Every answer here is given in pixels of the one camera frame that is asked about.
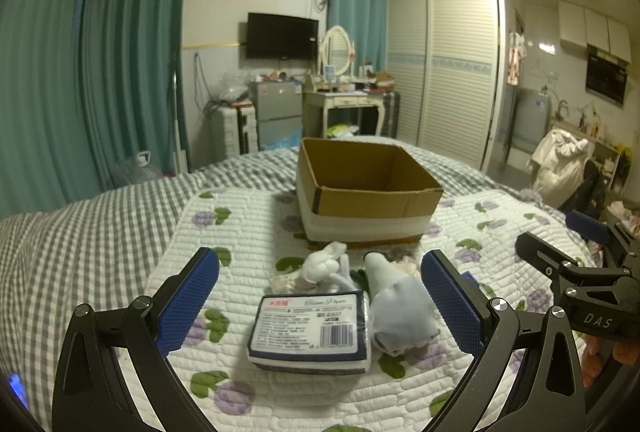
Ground grey washing machine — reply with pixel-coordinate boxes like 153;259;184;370
511;88;551;154

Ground hand holding right gripper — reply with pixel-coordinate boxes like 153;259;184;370
580;334;640;389

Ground white plush toy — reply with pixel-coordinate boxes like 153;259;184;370
269;241;358;296

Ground white suitcase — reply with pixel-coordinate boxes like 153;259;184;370
210;104;259;162

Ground white wall cabinets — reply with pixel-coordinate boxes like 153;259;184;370
558;1;632;65

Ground tissue paper pack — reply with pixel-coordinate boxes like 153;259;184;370
246;290;372;376

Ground dark suitcase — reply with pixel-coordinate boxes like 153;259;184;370
381;91;400;138

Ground black microwave oven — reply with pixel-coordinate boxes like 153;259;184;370
585;52;628;106

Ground oval vanity mirror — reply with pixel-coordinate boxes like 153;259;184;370
319;26;352;77

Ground blue plastic bag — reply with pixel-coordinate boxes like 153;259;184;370
260;126;303;150

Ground white sliding wardrobe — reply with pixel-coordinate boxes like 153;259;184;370
385;0;509;172

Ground narrow teal curtain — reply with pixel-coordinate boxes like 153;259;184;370
326;0;387;71

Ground grey checkered bedsheet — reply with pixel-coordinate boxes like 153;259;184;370
1;136;588;431

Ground clear water jug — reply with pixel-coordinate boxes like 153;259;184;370
115;150;163;187

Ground white dressing table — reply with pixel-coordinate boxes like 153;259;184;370
303;91;386;138

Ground grey mini fridge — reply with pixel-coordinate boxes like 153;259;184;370
248;81;303;150

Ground black wall television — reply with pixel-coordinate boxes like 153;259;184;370
245;13;319;62

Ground white jacket on chair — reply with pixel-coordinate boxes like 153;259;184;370
529;129;589;208

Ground open cardboard box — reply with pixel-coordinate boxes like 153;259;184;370
296;137;444;248

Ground large teal curtain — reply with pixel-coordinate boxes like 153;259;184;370
1;0;183;216

